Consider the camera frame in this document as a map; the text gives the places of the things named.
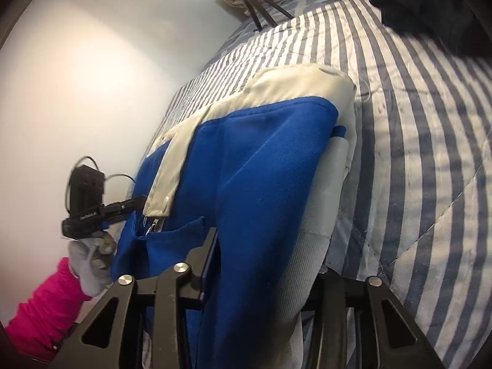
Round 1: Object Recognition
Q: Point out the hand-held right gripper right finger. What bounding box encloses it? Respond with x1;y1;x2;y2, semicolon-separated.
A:
307;265;439;369

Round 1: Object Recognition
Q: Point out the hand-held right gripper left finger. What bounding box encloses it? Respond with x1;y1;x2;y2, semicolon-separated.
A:
50;228;219;369

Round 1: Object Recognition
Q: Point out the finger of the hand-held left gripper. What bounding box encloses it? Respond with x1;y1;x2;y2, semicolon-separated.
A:
104;195;149;226

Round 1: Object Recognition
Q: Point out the beige and blue work jacket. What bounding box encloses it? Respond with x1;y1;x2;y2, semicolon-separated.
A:
111;65;358;369

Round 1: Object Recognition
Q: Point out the person's left hand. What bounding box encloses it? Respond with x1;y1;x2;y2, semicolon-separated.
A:
67;231;118;297

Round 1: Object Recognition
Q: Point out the dark blue garment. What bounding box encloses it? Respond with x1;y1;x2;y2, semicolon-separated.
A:
369;0;485;47

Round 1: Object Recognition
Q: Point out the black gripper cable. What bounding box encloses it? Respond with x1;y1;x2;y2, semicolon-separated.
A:
63;156;137;216

